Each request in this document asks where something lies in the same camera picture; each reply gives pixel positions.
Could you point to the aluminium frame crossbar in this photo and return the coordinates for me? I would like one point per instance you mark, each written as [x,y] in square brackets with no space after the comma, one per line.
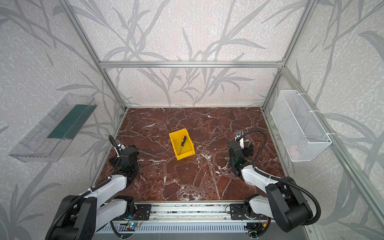
[190,64]

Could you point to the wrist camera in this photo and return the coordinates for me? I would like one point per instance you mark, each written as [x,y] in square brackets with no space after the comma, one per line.
[120,146]
[239,138]

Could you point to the black yellow screwdriver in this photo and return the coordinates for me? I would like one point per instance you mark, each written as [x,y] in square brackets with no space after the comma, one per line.
[182,144]

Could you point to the aluminium frame post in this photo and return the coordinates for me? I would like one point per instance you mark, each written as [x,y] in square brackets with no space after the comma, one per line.
[307,14]

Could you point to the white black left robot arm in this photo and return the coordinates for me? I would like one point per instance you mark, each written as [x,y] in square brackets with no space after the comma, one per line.
[80,217]

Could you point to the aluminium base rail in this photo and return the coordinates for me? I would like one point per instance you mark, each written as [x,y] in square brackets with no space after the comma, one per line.
[219,211]

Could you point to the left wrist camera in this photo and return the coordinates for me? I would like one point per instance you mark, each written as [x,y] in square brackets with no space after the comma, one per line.
[120,146]

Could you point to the white wire mesh basket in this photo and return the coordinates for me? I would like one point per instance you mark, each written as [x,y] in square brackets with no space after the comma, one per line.
[303,135]

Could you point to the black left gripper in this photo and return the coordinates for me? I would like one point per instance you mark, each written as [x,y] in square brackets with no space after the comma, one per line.
[127,169]

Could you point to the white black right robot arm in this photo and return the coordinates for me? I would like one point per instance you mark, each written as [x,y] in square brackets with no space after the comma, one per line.
[277,190]

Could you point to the clear plastic wall shelf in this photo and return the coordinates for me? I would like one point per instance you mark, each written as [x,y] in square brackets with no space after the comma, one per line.
[50,138]

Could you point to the yellow plastic bin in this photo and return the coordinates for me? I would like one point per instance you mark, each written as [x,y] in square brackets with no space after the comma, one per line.
[176,139]

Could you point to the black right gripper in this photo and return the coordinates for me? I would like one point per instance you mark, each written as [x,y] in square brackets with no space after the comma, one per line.
[235,167]

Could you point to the left rear aluminium post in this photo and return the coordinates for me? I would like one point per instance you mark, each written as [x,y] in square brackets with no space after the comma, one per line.
[70,13]

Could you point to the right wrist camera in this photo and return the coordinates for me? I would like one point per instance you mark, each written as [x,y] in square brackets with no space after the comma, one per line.
[239,138]

